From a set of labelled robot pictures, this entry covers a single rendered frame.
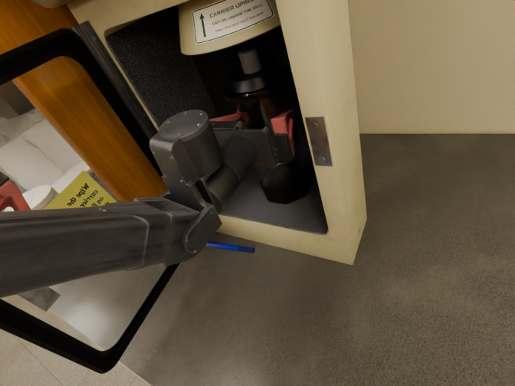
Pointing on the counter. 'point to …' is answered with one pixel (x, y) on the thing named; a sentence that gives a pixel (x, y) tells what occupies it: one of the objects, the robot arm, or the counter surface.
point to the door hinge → (91, 39)
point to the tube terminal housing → (80, 11)
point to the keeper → (319, 140)
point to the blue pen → (230, 246)
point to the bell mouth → (223, 23)
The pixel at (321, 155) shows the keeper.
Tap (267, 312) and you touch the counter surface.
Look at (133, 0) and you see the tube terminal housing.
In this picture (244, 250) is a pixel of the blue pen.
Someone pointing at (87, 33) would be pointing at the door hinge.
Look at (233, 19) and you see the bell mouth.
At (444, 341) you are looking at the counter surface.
